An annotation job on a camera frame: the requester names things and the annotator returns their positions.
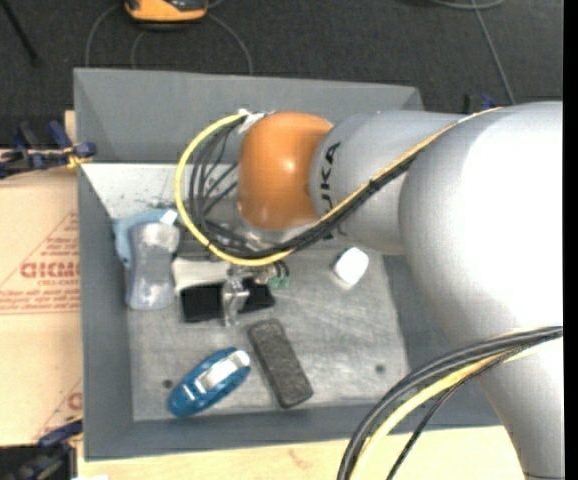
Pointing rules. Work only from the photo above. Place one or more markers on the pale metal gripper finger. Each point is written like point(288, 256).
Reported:
point(229, 308)
point(242, 300)

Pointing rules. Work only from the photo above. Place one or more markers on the black flat box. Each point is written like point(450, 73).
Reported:
point(201, 303)

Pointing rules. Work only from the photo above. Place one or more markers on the dark grey flat block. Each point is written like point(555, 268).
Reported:
point(281, 363)

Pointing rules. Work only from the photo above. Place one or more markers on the clear plastic bottle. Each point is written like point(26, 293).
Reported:
point(150, 273)

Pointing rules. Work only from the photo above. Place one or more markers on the small white cup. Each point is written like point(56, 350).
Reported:
point(351, 266)

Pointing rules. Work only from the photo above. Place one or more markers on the grey metal bin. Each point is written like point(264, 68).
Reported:
point(339, 338)

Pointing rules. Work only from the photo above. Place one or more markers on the light blue plastic bottle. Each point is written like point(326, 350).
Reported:
point(124, 233)

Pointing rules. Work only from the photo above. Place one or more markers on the brown cardboard board red print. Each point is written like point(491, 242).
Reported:
point(24, 348)

